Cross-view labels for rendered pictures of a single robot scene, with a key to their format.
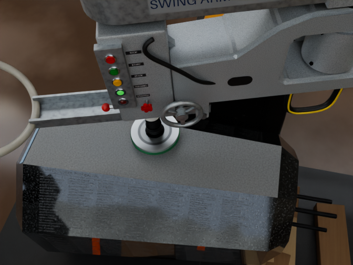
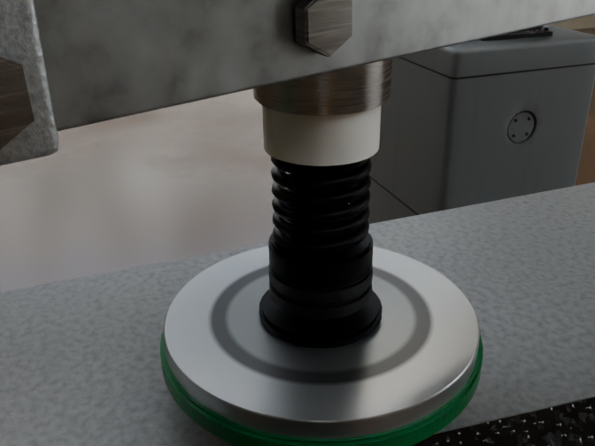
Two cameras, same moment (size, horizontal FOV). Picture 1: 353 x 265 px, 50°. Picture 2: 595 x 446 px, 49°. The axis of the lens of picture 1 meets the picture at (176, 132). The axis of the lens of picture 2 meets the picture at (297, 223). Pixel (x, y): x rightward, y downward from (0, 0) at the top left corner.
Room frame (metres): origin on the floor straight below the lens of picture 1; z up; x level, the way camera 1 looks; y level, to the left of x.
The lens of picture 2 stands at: (1.21, -0.14, 1.13)
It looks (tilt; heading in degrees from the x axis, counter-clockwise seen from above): 26 degrees down; 144
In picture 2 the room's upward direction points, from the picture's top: 1 degrees counter-clockwise
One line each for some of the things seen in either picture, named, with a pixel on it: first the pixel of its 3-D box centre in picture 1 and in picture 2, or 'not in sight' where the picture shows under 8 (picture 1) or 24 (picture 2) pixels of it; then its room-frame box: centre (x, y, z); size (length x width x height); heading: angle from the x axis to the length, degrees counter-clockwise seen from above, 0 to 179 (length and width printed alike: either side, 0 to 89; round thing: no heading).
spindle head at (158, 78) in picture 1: (164, 58); not in sight; (0.91, 0.01, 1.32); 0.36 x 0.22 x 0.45; 89
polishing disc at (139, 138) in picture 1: (155, 131); (320, 319); (0.91, 0.09, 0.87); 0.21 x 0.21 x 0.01
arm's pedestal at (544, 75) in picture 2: not in sight; (463, 188); (0.14, 1.20, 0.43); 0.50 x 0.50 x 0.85; 74
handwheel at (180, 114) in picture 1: (180, 106); not in sight; (0.79, -0.03, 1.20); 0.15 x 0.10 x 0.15; 89
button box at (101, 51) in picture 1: (117, 78); not in sight; (0.80, 0.16, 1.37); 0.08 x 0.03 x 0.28; 89
